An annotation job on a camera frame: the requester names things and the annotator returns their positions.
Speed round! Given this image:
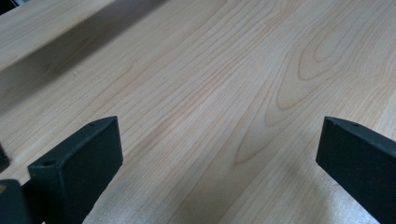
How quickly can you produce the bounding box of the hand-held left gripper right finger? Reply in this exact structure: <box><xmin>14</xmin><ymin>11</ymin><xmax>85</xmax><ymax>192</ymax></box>
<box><xmin>315</xmin><ymin>116</ymin><xmax>396</xmax><ymax>224</ymax></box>

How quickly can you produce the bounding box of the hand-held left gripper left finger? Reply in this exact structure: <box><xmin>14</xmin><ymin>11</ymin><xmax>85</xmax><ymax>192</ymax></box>
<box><xmin>27</xmin><ymin>115</ymin><xmax>124</xmax><ymax>224</ymax></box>

